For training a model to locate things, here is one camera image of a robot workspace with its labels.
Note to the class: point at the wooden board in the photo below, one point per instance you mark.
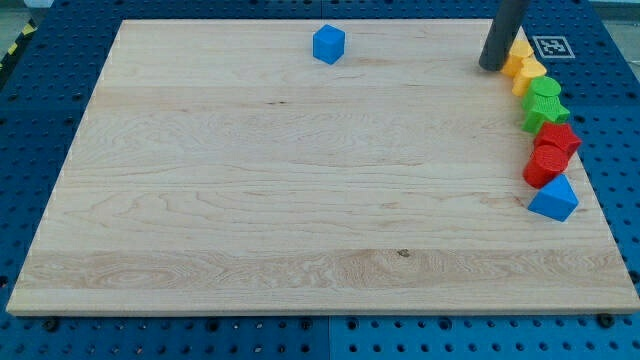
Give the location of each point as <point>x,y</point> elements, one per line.
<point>220,169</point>

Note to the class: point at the green cylinder block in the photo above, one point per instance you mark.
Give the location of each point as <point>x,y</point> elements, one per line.
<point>540,87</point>

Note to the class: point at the black bolt front right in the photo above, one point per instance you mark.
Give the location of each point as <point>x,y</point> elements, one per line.
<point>605,320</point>

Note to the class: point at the blue cube block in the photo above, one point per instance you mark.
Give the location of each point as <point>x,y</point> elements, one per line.
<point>328,44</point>

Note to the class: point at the white fiducial marker tag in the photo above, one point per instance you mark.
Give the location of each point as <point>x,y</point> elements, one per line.
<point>553,47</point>

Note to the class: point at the red cylinder block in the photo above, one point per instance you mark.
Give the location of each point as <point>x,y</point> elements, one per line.
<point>545,163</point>

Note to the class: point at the yellow heart block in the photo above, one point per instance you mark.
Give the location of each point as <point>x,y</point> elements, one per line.
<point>531,68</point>

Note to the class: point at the yellow hexagon block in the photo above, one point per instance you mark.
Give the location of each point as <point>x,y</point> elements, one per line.
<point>519,51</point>

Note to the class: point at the black bolt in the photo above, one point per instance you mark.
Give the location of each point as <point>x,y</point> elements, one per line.
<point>50,324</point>
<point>605,320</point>

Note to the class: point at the green star block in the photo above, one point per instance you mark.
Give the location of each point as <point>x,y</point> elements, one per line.
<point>539,109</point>

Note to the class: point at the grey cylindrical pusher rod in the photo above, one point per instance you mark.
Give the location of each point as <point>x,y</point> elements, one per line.
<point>503,30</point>

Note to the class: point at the white object top left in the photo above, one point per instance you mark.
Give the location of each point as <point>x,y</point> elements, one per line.
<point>38,4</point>

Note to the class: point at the yellow black hazard tape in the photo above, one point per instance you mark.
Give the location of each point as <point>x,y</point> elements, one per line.
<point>18,46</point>

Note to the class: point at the red star block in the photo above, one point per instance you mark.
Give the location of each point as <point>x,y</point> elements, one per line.
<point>561,136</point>

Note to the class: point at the black bolt front left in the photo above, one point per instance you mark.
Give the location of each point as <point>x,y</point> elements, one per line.
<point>50,324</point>

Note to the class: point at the blue triangular prism block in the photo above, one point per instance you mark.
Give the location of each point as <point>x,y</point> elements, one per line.
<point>556,200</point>

